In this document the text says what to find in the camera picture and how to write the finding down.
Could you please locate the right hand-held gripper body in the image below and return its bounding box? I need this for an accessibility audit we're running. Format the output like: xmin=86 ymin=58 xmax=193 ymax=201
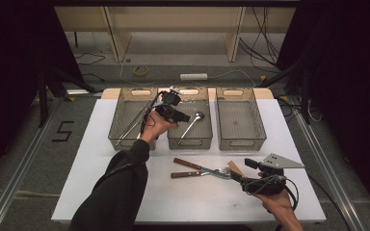
xmin=240 ymin=153 xmax=305 ymax=195

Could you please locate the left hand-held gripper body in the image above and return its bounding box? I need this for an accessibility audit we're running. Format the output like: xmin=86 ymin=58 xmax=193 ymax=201
xmin=155 ymin=86 xmax=182 ymax=123

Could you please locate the metal spoon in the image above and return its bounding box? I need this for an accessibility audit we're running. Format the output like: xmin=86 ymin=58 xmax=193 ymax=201
xmin=177 ymin=111 xmax=205 ymax=140

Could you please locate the grey mesh tray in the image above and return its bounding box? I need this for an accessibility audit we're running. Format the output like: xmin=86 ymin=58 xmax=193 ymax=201
xmin=167 ymin=86 xmax=214 ymax=151
xmin=107 ymin=87 xmax=159 ymax=152

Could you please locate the metal chopstick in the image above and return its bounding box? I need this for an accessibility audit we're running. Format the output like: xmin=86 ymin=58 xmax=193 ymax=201
xmin=119 ymin=100 xmax=158 ymax=142
xmin=115 ymin=99 xmax=155 ymax=146

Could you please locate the clear grey plastic bin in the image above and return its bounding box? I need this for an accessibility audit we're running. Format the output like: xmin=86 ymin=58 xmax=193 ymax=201
xmin=216 ymin=87 xmax=268 ymax=152

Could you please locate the wooden handled steak knife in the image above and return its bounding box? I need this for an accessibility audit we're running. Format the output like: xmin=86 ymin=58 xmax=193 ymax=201
xmin=172 ymin=157 xmax=235 ymax=181

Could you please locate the wooden handled fork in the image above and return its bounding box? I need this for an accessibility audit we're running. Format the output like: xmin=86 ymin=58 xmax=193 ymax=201
xmin=170 ymin=167 xmax=233 ymax=180

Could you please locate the person's right hand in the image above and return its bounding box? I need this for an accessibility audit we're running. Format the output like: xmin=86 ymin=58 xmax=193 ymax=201
xmin=253 ymin=189 xmax=295 ymax=219

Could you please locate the person's left hand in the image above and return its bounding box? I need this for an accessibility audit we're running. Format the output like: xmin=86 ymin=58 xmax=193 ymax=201
xmin=140 ymin=110 xmax=178 ymax=144

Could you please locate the white power strip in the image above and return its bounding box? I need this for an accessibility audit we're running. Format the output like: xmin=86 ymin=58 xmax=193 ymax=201
xmin=179 ymin=72 xmax=209 ymax=82

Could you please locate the yellow tape roll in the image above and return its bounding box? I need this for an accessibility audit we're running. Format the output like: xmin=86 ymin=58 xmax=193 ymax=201
xmin=132 ymin=64 xmax=149 ymax=78

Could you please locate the beige wooden desk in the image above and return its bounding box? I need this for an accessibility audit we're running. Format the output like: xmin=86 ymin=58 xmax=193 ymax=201
xmin=53 ymin=6 xmax=297 ymax=64

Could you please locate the black metal stand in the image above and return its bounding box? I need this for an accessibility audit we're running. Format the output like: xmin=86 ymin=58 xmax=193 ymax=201
xmin=38 ymin=62 xmax=96 ymax=128
xmin=259 ymin=59 xmax=312 ymax=125

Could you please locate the silver metal bar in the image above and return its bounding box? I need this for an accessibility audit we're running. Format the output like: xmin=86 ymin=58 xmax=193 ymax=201
xmin=65 ymin=89 xmax=93 ymax=96

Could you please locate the black curtain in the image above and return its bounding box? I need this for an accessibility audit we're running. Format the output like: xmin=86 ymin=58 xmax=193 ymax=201
xmin=276 ymin=0 xmax=370 ymax=222
xmin=0 ymin=0 xmax=85 ymax=187

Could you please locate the right hand-held gripper cable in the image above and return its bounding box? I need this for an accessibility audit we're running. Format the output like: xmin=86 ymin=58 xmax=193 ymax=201
xmin=244 ymin=174 xmax=351 ymax=231

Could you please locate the hand-held gripper cable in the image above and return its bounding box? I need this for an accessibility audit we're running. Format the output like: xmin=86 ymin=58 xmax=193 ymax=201
xmin=244 ymin=174 xmax=351 ymax=231
xmin=104 ymin=109 xmax=152 ymax=181

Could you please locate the left hand-held gripper cable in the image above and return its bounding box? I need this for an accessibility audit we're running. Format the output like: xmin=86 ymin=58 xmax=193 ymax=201
xmin=104 ymin=109 xmax=152 ymax=181

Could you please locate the metal floor rail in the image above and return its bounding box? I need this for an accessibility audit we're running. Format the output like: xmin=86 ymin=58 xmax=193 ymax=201
xmin=290 ymin=102 xmax=367 ymax=231
xmin=0 ymin=95 xmax=62 ymax=231

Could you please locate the black cable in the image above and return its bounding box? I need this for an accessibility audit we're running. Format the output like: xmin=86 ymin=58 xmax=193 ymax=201
xmin=251 ymin=7 xmax=280 ymax=62
xmin=82 ymin=72 xmax=106 ymax=83
xmin=238 ymin=38 xmax=279 ymax=69
xmin=74 ymin=52 xmax=106 ymax=65

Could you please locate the black frame bar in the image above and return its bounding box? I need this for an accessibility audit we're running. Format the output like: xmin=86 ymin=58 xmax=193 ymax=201
xmin=49 ymin=0 xmax=303 ymax=8

